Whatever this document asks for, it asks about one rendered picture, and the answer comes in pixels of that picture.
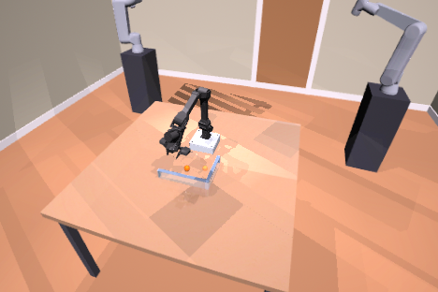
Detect low clear corner walls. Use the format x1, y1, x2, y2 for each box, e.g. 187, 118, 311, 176
157, 158, 220, 190

